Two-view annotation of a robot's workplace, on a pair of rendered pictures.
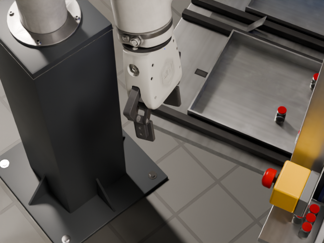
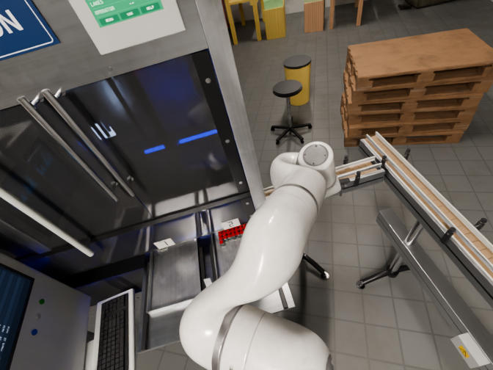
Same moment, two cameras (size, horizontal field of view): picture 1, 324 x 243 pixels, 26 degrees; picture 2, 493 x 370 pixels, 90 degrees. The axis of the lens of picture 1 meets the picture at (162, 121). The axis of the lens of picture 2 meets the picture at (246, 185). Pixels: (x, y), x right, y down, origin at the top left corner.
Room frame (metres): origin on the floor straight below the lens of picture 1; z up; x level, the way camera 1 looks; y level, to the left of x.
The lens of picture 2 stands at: (1.05, 0.34, 2.02)
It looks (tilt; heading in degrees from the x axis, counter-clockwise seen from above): 47 degrees down; 244
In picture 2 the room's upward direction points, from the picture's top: 17 degrees counter-clockwise
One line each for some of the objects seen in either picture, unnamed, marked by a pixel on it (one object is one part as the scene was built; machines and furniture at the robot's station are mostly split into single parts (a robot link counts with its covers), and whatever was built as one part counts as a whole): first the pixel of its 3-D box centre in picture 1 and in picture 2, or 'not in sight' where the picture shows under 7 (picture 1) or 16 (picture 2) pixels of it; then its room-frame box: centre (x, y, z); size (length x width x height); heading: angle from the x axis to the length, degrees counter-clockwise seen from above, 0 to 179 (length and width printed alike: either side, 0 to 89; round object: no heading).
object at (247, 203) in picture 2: not in sight; (234, 161); (0.75, -0.30, 1.40); 0.05 x 0.01 x 0.80; 154
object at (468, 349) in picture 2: not in sight; (469, 350); (0.36, 0.66, 0.50); 0.12 x 0.05 x 0.09; 64
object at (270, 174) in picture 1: (272, 179); not in sight; (0.63, -0.22, 0.99); 0.04 x 0.04 x 0.04; 64
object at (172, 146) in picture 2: not in sight; (174, 153); (0.92, -0.40, 1.50); 0.43 x 0.01 x 0.59; 154
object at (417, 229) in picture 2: not in sight; (405, 248); (0.06, 0.21, 0.46); 0.09 x 0.09 x 0.77; 64
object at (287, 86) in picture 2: not in sight; (289, 110); (-0.76, -1.62, 0.32); 0.54 x 0.51 x 0.64; 132
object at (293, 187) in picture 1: (293, 188); not in sight; (0.61, -0.26, 0.99); 0.08 x 0.07 x 0.07; 64
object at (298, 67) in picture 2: not in sight; (298, 81); (-1.38, -2.06, 0.29); 0.37 x 0.36 x 0.58; 129
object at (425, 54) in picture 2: not in sight; (401, 91); (-1.59, -0.76, 0.41); 1.16 x 0.80 x 0.83; 132
